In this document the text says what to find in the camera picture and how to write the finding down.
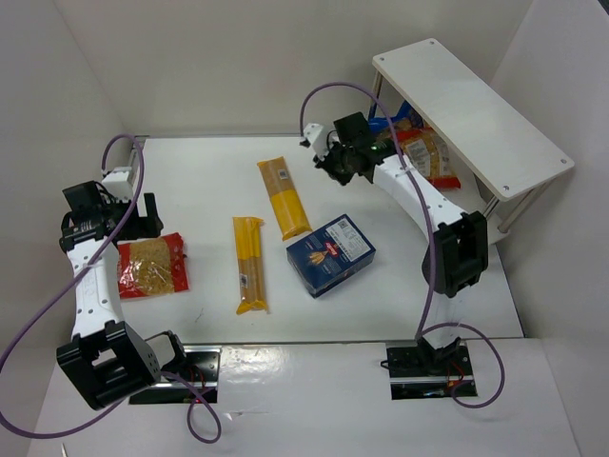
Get red fusilli bag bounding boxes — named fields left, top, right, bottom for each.
left=117, top=232, right=189, bottom=299
left=397, top=128, right=461, bottom=190

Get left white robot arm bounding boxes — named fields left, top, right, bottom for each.
left=56, top=181, right=187, bottom=410

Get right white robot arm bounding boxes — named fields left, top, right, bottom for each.
left=302, top=112, right=488, bottom=367

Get blue pasta bag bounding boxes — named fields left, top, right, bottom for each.
left=368, top=101, right=426, bottom=134

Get blue Barilla pasta box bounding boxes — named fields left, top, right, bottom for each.
left=286, top=214, right=376, bottom=298

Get white two-tier shelf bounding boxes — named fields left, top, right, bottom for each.
left=372, top=38, right=574, bottom=244

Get yellow spaghetti pack right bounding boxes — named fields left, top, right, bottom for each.
left=257, top=156, right=312, bottom=241

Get yellow spaghetti pack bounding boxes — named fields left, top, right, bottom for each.
left=257, top=156, right=312, bottom=241
left=233, top=216, right=268, bottom=315

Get yellow spaghetti pack left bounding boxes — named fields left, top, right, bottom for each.
left=233, top=216, right=268, bottom=315

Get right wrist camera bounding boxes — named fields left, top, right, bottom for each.
left=300, top=123, right=330, bottom=161

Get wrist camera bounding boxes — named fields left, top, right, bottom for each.
left=101, top=167, right=135, bottom=203
left=300, top=123, right=330, bottom=161

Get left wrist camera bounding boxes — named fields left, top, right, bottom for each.
left=101, top=167, right=135, bottom=203

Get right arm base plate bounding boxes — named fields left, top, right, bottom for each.
left=380, top=343, right=478, bottom=400

